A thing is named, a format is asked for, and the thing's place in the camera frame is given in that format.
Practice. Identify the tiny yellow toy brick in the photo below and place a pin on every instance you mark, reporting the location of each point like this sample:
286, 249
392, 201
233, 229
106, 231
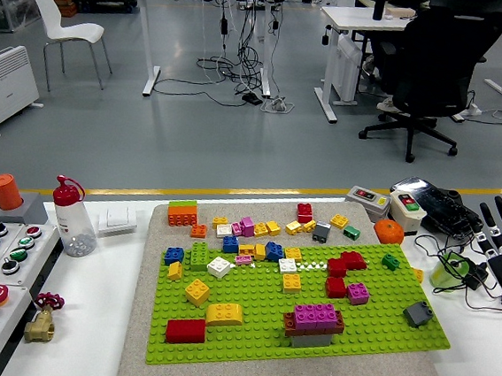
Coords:
418, 275

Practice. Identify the dark grey sloped brick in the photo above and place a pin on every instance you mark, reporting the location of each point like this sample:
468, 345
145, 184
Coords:
418, 314

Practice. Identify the dark green toy brick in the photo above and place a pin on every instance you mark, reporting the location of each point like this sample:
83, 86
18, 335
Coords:
390, 262
351, 232

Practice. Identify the curved red toy brick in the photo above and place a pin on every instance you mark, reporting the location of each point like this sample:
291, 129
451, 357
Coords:
354, 260

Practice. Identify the small yellow toy brick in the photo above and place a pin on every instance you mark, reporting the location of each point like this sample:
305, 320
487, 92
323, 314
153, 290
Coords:
293, 254
175, 271
274, 228
293, 228
339, 221
261, 230
246, 250
260, 252
220, 222
309, 226

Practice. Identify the grey long toy brick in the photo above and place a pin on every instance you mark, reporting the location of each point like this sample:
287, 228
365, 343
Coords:
312, 340

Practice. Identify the tall red toy brick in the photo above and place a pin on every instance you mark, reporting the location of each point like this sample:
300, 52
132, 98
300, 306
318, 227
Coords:
305, 213

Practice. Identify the brown toy brick slab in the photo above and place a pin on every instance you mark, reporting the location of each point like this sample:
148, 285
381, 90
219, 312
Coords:
289, 322

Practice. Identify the blue toy brick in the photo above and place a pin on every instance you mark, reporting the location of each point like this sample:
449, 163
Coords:
274, 251
231, 244
174, 256

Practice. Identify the tall magenta toy brick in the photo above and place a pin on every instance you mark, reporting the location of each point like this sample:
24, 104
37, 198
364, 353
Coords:
247, 227

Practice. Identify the flat light pink brick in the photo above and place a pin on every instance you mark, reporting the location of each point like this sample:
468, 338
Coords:
244, 260

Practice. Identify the small light pink brick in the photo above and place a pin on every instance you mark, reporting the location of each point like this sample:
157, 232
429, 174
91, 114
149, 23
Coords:
236, 229

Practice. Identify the green studded baseplate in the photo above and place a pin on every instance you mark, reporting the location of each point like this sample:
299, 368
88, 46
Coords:
239, 351

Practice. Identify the small white toy brick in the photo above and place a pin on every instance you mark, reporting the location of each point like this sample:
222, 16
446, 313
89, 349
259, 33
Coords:
223, 230

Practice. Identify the curved yellow toy brick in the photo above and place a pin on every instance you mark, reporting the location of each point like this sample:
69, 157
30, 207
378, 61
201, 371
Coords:
224, 314

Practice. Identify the tall lime toy brick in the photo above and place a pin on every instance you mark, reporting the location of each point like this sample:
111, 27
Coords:
200, 257

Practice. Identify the small orange toy brick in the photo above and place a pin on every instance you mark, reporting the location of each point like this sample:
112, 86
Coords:
199, 231

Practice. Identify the large orange toy brick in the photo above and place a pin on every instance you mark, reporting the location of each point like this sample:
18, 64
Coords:
182, 217

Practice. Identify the large red toy brick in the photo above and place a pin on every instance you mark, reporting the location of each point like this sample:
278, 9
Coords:
185, 331

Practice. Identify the lime flat toy brick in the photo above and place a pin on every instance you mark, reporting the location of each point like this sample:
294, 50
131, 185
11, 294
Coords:
183, 203

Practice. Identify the black plug adapter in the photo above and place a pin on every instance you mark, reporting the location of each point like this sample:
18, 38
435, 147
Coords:
477, 275

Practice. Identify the green plastic cup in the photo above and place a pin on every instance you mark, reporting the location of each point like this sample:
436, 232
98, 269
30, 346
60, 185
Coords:
442, 277

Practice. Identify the black handheld controller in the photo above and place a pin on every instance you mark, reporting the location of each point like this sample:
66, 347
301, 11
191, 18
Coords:
440, 206

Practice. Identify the white red-green button box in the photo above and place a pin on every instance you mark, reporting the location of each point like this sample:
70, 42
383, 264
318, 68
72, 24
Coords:
406, 212

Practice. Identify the orange fruit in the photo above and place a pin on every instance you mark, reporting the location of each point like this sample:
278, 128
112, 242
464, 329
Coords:
388, 232

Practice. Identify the black office chair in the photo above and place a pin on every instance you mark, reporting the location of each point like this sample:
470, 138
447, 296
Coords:
437, 50

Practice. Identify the white tower case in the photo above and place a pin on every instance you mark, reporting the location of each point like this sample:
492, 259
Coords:
346, 70

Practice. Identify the black bottle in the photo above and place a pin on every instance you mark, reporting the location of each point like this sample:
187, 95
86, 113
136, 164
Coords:
380, 5

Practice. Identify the black floor box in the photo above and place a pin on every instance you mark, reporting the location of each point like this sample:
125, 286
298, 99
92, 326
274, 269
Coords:
252, 98

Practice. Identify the clear bottle red cap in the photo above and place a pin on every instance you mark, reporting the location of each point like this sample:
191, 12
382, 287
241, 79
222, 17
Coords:
72, 224

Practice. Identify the white chair metal legs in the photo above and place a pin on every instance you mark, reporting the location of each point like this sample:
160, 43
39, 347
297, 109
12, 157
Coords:
66, 30

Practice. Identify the orange cylinder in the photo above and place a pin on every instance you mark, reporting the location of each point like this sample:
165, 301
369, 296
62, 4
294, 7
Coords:
6, 193

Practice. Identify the wooden crate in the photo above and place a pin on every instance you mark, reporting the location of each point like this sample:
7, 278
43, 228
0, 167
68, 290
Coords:
66, 6

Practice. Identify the white panel heater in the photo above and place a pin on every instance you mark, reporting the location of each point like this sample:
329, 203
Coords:
3, 84

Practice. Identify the grey two-button switch box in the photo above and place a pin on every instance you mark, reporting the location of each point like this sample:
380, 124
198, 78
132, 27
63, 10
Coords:
365, 199

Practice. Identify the white wall switch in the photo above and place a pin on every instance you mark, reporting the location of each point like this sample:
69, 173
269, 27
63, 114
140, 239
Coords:
117, 221

